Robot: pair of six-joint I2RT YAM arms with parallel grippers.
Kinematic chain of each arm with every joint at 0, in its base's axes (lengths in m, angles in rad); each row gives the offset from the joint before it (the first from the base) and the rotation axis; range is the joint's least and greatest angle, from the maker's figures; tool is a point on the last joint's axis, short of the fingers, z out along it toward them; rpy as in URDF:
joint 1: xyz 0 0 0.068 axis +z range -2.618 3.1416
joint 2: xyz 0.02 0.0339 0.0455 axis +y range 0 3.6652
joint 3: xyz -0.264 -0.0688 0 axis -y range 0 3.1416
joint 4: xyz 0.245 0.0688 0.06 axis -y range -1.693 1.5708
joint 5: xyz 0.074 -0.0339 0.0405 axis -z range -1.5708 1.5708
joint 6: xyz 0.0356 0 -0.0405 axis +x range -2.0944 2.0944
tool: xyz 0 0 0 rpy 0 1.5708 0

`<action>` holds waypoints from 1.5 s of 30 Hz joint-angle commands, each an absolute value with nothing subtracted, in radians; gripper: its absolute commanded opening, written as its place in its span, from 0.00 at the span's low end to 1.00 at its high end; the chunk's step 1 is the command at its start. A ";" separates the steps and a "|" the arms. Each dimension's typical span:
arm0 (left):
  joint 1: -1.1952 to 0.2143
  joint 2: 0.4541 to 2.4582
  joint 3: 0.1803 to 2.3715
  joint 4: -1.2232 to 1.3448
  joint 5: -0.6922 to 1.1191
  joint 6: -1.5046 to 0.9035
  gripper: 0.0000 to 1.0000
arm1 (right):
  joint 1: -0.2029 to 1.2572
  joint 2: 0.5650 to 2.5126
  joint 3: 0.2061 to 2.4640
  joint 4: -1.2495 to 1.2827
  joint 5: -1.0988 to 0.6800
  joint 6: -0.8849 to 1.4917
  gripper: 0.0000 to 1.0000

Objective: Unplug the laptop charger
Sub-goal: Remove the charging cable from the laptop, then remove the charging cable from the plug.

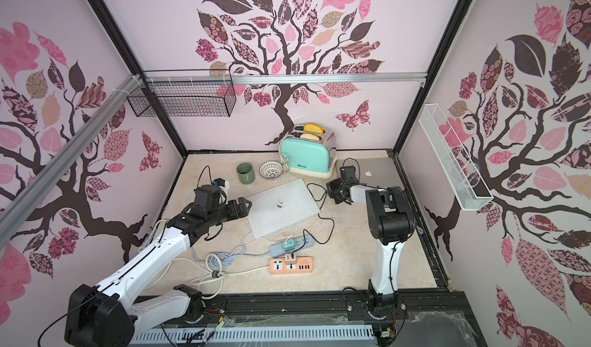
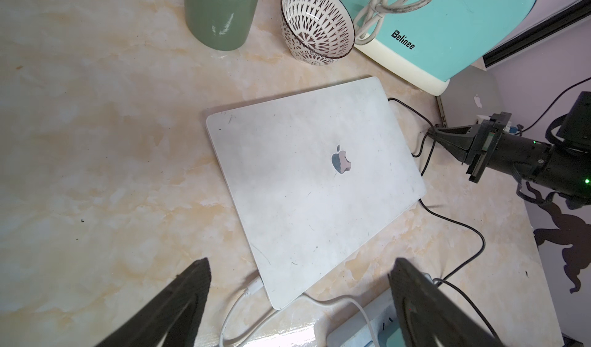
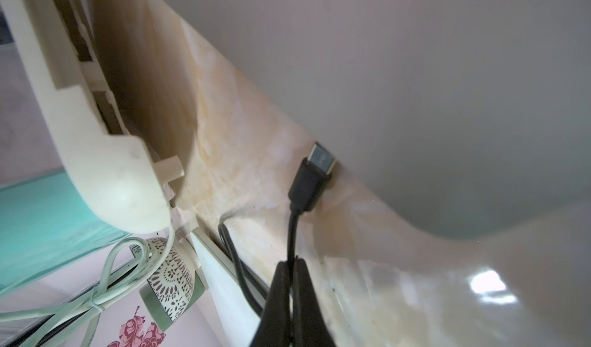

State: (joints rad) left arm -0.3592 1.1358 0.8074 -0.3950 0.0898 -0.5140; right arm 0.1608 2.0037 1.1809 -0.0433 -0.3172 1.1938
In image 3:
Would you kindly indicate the silver grey laptop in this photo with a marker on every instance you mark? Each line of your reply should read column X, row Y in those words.
column 463, row 116

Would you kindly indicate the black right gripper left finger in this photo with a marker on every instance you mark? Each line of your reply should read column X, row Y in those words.
column 275, row 325

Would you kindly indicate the white patterned small bowl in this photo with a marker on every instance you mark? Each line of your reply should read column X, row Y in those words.
column 174, row 287

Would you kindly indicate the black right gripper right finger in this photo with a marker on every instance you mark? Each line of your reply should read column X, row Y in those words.
column 308, row 326

